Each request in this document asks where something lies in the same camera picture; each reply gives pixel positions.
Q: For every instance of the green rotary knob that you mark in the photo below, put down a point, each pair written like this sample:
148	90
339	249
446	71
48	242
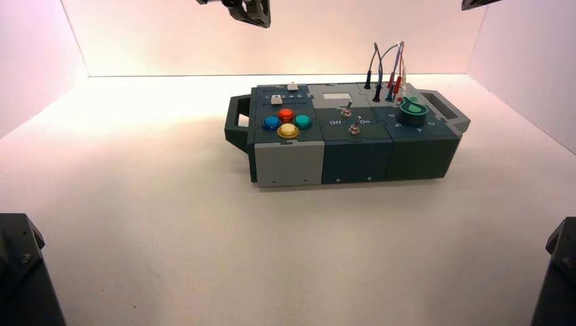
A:
412	115

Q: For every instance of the blue round push button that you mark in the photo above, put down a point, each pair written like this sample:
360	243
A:
270	123

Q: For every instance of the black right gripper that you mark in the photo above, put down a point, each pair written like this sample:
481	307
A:
477	3

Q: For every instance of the yellow round push button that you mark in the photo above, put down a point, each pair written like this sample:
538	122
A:
288	131

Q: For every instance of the dark teal modular control box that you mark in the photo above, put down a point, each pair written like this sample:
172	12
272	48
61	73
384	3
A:
355	155

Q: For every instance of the metal toggle switch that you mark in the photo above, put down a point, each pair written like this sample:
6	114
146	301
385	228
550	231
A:
346	110
354	128

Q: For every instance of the white slider knob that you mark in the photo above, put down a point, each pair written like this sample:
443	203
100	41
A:
276	100
293	87

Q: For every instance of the red round push button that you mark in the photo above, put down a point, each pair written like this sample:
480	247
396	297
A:
286	114

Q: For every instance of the small grey display screen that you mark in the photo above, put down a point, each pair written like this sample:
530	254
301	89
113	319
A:
337	96

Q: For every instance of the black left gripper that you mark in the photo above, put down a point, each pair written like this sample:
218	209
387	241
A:
252	11

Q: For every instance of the teal round push button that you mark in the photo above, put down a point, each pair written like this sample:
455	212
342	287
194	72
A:
303	122

